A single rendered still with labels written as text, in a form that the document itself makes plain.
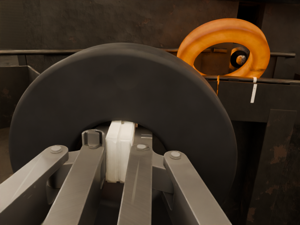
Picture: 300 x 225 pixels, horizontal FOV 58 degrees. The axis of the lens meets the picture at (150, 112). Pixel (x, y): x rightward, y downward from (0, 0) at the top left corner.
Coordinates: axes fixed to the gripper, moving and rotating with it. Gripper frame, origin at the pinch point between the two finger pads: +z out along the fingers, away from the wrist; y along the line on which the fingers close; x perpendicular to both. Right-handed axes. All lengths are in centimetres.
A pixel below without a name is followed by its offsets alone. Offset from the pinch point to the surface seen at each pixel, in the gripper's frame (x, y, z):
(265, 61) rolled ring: -0.8, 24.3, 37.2
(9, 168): -13.9, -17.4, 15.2
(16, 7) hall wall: -13, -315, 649
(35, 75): -3.6, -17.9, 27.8
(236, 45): 0, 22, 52
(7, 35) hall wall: -76, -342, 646
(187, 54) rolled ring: 0.0, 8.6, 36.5
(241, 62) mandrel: -3, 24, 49
